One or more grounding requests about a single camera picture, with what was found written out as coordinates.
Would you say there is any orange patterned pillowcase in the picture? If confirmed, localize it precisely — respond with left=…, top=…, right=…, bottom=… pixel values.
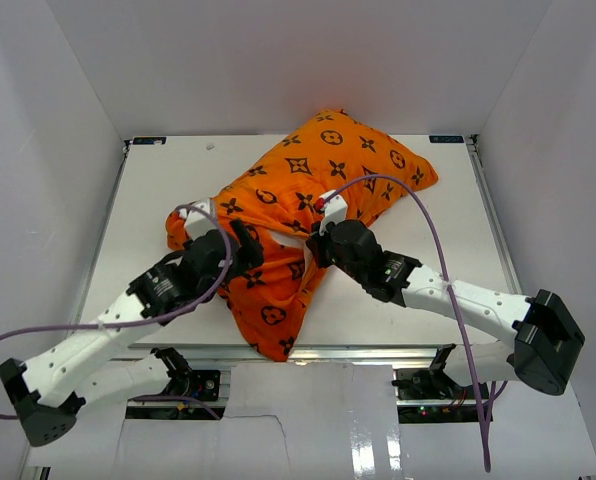
left=165, top=107, right=440, bottom=363

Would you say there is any white pillow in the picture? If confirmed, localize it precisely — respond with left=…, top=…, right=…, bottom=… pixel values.
left=270, top=230, right=312, bottom=268

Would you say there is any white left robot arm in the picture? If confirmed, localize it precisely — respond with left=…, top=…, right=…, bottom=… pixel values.
left=0, top=220, right=263, bottom=447

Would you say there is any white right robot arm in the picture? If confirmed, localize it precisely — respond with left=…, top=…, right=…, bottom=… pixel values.
left=307, top=220, right=585, bottom=399

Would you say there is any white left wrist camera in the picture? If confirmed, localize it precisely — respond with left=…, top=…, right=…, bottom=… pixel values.
left=176, top=198, right=217, bottom=239

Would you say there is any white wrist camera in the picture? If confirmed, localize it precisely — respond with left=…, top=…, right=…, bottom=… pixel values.
left=176, top=198, right=217, bottom=239
left=314, top=190, right=348, bottom=236

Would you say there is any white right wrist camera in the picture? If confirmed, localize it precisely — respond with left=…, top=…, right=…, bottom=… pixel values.
left=314, top=190, right=348, bottom=236

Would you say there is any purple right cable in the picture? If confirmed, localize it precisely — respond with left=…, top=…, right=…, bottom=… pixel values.
left=322, top=174, right=509, bottom=474

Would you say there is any aluminium table frame rail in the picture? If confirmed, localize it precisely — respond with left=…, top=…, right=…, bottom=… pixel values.
left=20, top=133, right=537, bottom=480

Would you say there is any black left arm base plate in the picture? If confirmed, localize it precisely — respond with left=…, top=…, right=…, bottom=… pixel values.
left=138, top=370, right=221, bottom=403

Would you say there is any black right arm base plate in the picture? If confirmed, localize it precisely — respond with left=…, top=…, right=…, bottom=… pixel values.
left=391, top=344, right=475, bottom=407

